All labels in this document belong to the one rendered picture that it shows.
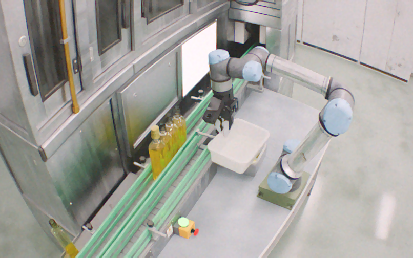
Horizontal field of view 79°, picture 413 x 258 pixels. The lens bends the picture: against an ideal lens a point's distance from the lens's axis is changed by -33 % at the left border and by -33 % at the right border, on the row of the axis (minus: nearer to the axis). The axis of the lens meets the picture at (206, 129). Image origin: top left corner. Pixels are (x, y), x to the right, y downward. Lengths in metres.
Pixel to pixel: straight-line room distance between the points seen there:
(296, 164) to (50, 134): 0.92
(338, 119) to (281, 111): 1.11
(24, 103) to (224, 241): 1.04
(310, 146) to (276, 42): 1.11
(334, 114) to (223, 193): 0.78
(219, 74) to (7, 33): 0.84
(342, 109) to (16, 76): 1.05
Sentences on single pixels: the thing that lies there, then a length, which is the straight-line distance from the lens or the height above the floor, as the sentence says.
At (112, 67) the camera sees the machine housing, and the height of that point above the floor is 1.43.
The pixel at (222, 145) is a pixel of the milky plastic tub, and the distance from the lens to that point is 1.44.
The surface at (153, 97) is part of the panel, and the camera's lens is 1.58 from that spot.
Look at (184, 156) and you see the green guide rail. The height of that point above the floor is 0.94.
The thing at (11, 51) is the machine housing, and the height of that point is 1.75.
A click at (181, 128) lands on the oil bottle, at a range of 1.54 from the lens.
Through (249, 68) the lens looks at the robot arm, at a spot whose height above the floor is 1.44.
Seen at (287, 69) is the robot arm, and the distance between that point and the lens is 1.29.
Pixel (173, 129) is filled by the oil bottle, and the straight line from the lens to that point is 1.50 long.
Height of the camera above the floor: 2.02
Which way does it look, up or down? 39 degrees down
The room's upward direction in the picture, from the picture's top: straight up
